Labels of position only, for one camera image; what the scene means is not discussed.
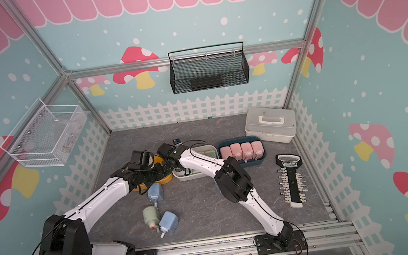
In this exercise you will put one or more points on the blue pencil sharpener left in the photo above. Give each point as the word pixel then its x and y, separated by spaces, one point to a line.
pixel 155 193

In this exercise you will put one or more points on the pink pencil sharpener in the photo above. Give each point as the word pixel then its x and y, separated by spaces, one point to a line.
pixel 226 152
pixel 258 150
pixel 236 151
pixel 247 151

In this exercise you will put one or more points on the blue pencil sharpener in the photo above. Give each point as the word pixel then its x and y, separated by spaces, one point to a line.
pixel 168 223
pixel 155 193

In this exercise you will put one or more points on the white wire mesh basket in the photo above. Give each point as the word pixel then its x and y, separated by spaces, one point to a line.
pixel 46 135

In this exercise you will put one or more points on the black wire mesh basket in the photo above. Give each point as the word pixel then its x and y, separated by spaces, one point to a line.
pixel 210 67

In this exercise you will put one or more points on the translucent plastic lidded case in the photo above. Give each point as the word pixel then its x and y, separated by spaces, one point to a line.
pixel 274 125

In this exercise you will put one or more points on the yellow plastic storage box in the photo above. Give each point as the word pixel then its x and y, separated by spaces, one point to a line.
pixel 158 172

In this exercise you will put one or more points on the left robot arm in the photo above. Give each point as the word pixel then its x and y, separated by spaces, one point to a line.
pixel 68 234

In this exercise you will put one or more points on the dark teal storage box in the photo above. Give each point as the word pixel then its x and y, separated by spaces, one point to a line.
pixel 242 140

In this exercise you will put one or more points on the blue pencil sharpener lower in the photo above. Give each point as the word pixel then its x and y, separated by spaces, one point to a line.
pixel 168 223

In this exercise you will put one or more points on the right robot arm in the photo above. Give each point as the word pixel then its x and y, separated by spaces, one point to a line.
pixel 235 184

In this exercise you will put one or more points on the pale green round sharpener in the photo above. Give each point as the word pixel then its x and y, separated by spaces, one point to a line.
pixel 152 218

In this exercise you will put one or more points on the white plastic storage box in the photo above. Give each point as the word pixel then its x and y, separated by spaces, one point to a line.
pixel 179 174

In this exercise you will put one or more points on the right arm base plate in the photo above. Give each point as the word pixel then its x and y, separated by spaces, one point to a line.
pixel 267 245

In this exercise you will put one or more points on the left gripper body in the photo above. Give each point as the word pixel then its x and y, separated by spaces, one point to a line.
pixel 152 174

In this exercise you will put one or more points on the rack of metal bits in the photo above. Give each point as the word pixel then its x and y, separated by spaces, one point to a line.
pixel 292 185

